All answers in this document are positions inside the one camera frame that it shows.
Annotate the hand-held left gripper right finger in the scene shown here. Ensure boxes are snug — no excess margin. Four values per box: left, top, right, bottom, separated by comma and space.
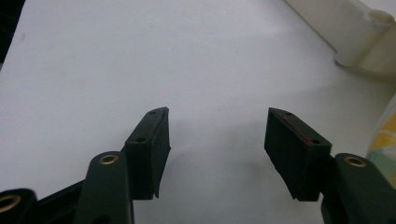
263, 106, 396, 224

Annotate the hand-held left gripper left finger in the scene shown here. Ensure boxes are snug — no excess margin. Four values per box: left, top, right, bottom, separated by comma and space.
74, 106, 172, 224

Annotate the yellow green patterned drawstring bag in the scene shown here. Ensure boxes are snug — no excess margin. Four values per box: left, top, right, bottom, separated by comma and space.
366, 92, 396, 188

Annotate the white plastic tray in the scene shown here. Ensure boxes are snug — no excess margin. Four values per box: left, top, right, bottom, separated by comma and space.
284, 0, 396, 83

